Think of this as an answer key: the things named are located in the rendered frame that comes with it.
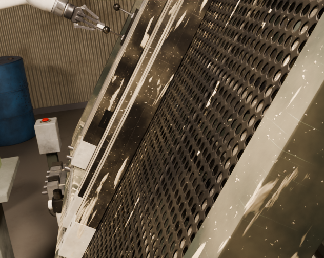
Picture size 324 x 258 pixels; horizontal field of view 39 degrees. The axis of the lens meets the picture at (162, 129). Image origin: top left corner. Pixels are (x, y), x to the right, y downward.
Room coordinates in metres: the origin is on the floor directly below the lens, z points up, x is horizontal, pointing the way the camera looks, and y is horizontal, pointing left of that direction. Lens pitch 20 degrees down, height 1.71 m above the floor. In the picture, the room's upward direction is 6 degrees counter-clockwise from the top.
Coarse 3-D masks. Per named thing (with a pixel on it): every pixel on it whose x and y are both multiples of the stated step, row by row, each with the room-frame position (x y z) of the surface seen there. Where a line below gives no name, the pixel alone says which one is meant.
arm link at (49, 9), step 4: (28, 0) 2.27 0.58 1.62; (32, 0) 2.26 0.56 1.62; (36, 0) 2.26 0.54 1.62; (40, 0) 2.26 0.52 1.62; (44, 0) 2.26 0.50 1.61; (48, 0) 2.26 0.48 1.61; (52, 0) 2.27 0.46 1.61; (32, 4) 2.28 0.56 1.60; (36, 4) 2.27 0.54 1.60; (40, 4) 2.26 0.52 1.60; (44, 4) 2.26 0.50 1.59; (48, 4) 2.26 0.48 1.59; (52, 4) 2.27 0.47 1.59; (40, 8) 2.28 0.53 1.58; (44, 8) 2.27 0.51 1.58; (48, 8) 2.27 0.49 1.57; (52, 8) 2.29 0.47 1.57
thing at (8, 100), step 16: (0, 64) 4.75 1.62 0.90; (16, 64) 4.87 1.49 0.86; (0, 80) 4.72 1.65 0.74; (16, 80) 4.83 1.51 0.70; (0, 96) 4.71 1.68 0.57; (16, 96) 4.80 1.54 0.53; (0, 112) 4.70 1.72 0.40; (16, 112) 4.77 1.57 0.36; (32, 112) 5.01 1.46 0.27; (0, 128) 4.70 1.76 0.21; (16, 128) 4.75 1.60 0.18; (32, 128) 4.92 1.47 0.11; (0, 144) 4.70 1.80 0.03
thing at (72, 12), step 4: (72, 4) 2.32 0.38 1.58; (68, 8) 2.29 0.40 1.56; (72, 8) 2.29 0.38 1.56; (76, 8) 2.31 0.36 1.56; (80, 8) 2.32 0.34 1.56; (68, 12) 2.28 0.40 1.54; (72, 12) 2.29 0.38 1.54; (76, 12) 2.31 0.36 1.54; (80, 12) 2.32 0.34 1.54; (64, 16) 2.30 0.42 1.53; (68, 16) 2.29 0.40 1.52; (72, 16) 2.31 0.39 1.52; (76, 16) 2.31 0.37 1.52; (80, 16) 2.32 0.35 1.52; (72, 20) 2.31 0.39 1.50; (76, 20) 2.31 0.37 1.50
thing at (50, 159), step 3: (51, 153) 2.48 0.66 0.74; (54, 153) 2.49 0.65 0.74; (48, 156) 2.48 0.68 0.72; (51, 156) 2.48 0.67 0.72; (54, 156) 2.49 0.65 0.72; (57, 156) 2.52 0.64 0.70; (48, 159) 2.48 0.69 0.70; (51, 159) 2.48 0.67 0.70; (54, 159) 2.48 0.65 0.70; (57, 159) 2.50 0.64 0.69; (48, 162) 2.48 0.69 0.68; (51, 162) 2.48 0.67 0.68; (48, 165) 2.48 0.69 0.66
